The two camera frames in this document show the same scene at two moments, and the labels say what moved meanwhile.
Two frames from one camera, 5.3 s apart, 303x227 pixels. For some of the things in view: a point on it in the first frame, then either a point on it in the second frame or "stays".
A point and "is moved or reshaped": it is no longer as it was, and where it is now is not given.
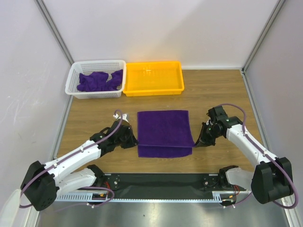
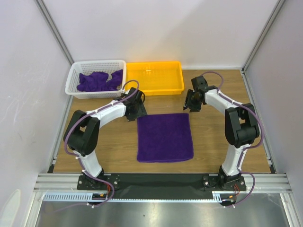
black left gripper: x=132 y=142 -> x=141 y=111
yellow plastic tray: x=153 y=78 stays
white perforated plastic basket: x=108 y=66 stays
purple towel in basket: x=94 y=81 stays
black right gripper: x=206 y=135 -> x=192 y=104
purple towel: x=164 y=134 is moved or reshaped
